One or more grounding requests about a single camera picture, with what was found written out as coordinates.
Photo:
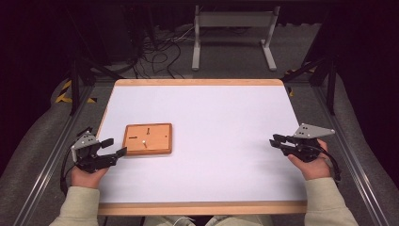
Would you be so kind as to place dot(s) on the white metal stand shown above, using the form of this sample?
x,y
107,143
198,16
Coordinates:
x,y
233,19

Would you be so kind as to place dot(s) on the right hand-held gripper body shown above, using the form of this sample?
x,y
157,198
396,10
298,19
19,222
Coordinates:
x,y
309,132

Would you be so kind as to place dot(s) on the aluminium rail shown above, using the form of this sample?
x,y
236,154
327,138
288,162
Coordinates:
x,y
53,157
351,163

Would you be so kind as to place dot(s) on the black equipment box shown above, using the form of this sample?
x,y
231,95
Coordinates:
x,y
117,34

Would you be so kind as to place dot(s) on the yellow black hazard tape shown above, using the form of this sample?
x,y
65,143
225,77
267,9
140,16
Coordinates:
x,y
291,92
64,94

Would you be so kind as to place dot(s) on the person's left hand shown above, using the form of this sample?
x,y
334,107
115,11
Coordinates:
x,y
86,179

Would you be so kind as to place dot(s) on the wooden picture frame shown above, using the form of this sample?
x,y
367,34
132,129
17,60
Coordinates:
x,y
155,146

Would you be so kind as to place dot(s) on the person's right hand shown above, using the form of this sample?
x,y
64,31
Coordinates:
x,y
315,171

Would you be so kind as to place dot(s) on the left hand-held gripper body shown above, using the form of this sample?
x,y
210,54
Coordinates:
x,y
86,142

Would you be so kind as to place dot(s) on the black metal stand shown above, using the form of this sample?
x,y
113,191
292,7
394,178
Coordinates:
x,y
331,84
74,84

